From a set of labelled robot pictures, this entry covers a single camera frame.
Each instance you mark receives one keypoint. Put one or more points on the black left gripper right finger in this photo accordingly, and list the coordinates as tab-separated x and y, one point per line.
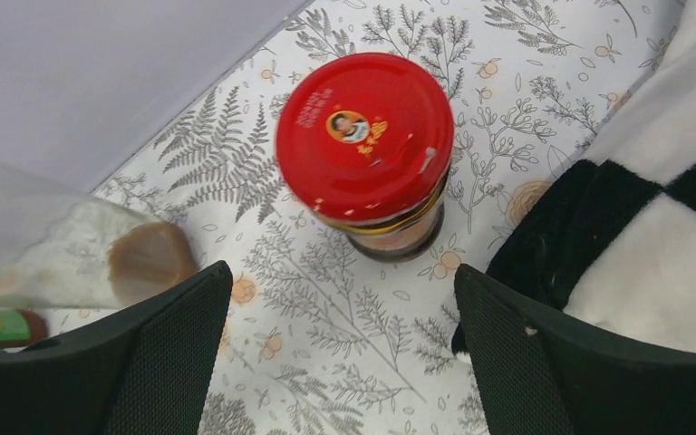
540	371

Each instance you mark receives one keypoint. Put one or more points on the black white checkered pillow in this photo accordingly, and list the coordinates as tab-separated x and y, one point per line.
612	242

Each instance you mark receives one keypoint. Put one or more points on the red lid chili sauce jar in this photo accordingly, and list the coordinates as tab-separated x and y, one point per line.
365	142

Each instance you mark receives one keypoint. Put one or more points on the reflected green bottle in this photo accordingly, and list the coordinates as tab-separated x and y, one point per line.
20	328

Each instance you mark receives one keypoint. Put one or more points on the reflected cruet gold spout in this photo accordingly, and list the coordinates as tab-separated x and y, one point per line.
60	248

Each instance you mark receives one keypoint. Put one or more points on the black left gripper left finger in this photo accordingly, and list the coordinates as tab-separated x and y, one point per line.
142	370

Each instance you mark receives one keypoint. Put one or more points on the floral tablecloth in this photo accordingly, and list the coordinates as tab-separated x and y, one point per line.
320	339

